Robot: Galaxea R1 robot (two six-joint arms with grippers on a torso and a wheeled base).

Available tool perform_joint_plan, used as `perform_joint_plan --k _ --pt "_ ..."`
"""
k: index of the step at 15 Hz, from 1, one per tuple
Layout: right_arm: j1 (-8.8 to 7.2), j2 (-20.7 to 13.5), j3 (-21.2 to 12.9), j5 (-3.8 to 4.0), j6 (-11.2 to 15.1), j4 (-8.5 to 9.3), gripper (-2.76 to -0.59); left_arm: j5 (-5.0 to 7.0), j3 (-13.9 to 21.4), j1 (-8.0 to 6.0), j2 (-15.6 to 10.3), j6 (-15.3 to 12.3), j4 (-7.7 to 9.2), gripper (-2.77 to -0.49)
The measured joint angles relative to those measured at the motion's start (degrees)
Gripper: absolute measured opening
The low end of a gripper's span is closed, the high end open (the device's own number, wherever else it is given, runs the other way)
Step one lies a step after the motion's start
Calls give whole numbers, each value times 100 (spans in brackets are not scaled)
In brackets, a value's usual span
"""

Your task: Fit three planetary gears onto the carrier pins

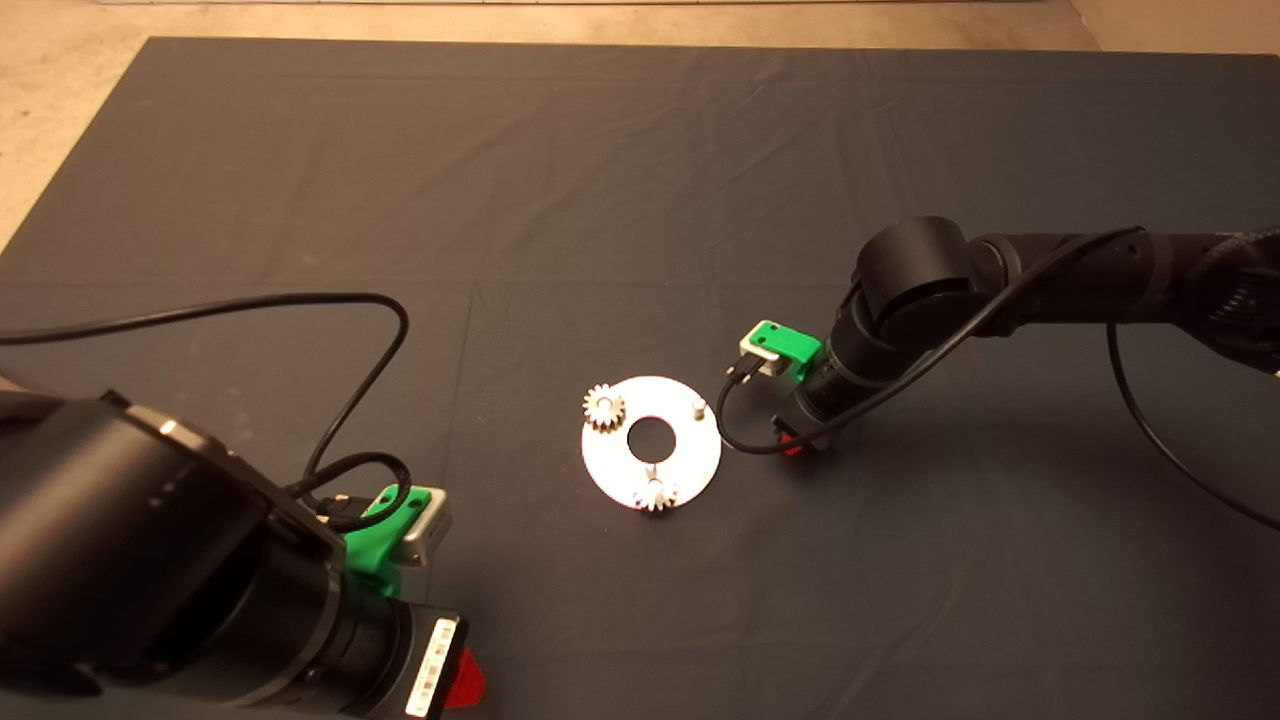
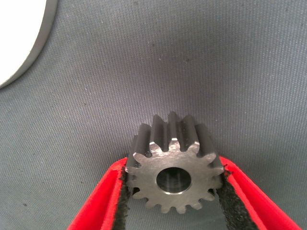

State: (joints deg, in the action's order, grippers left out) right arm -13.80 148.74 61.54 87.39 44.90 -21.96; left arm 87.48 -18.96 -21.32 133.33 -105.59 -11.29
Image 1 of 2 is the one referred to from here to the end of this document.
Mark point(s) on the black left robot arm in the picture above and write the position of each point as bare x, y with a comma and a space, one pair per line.
130, 550

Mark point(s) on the small steel planetary gear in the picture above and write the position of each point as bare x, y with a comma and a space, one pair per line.
600, 415
657, 495

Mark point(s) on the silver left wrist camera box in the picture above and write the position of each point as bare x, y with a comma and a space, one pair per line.
428, 530

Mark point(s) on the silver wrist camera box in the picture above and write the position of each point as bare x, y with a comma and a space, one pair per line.
428, 530
760, 355

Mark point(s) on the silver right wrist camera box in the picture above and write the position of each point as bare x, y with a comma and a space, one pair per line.
760, 355

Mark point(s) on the white round peg plate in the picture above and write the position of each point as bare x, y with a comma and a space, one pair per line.
690, 460

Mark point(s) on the green right camera mount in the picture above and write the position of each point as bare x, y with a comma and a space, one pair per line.
790, 345

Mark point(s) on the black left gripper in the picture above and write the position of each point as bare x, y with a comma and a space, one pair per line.
400, 660

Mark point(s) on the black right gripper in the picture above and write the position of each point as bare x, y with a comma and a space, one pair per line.
808, 422

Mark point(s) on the dark grey table cloth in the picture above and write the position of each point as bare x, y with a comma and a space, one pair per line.
700, 200

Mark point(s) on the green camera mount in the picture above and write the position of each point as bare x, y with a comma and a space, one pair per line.
790, 345
375, 540

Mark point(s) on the green left camera mount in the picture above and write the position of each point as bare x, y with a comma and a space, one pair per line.
375, 540

